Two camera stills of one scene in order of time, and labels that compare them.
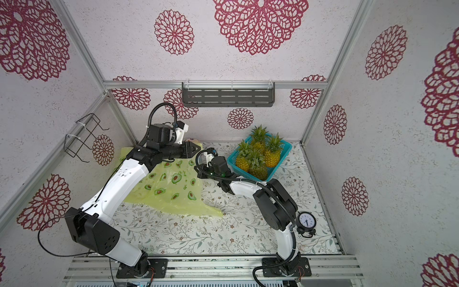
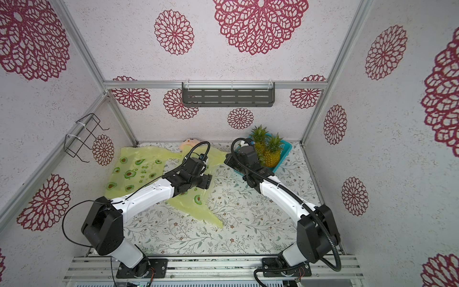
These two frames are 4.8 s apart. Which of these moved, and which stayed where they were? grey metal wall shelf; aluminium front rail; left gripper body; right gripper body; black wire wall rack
Moved: left gripper body; right gripper body
Stayed: grey metal wall shelf; black wire wall rack; aluminium front rail
